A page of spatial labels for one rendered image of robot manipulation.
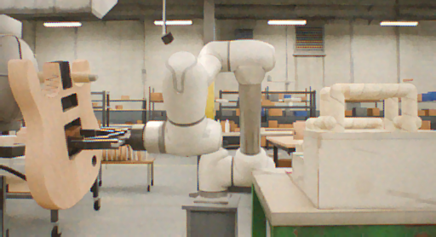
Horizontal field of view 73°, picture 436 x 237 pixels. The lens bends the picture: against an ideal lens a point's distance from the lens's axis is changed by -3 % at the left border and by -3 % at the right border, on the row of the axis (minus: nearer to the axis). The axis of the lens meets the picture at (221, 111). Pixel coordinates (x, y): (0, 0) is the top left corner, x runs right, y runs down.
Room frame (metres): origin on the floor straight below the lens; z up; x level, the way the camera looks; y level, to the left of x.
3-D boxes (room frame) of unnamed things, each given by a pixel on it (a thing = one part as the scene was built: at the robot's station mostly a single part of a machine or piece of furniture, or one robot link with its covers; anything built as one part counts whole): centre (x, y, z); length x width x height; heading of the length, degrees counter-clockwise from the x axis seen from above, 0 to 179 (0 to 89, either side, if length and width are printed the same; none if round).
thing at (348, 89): (0.69, -0.35, 1.20); 0.20 x 0.03 x 0.03; 87
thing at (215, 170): (1.61, 0.03, 0.87); 0.18 x 0.16 x 0.22; 84
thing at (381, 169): (0.74, -0.35, 1.02); 0.27 x 0.15 x 0.17; 88
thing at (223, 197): (1.62, 0.06, 0.73); 0.22 x 0.18 x 0.06; 82
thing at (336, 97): (0.69, -0.27, 1.15); 0.03 x 0.03 x 0.09
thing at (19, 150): (1.06, 0.70, 1.02); 0.19 x 0.04 x 0.04; 179
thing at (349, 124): (0.85, -0.36, 1.12); 0.20 x 0.03 x 0.03; 87
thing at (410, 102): (0.69, -0.44, 1.15); 0.03 x 0.03 x 0.09
